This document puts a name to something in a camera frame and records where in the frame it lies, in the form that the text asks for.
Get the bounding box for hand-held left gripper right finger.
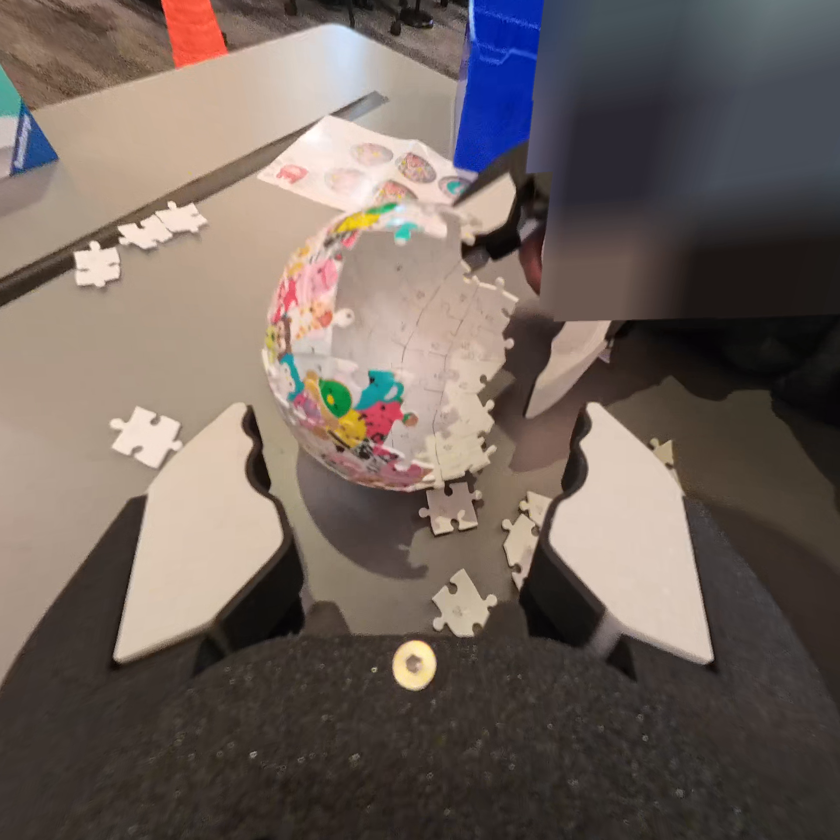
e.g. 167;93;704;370
518;402;716;667

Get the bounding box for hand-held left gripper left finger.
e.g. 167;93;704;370
113;402;306;665

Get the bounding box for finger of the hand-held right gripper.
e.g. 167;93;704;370
523;320;614;420
451;172;547;263

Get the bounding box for colourful 3D puzzle ball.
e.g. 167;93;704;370
262;200;519;493

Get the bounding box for joined white puzzle pieces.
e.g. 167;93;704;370
418;481;483;536
502;491;553;588

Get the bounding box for colourful puzzle box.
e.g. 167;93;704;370
0;66;60;179

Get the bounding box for blue storage bin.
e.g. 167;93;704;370
453;0;546;173

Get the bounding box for printed instruction sheet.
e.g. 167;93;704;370
257;116;480;211

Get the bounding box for black office chair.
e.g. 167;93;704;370
387;0;437;37

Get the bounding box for orange traffic cone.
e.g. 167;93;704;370
161;0;229;70

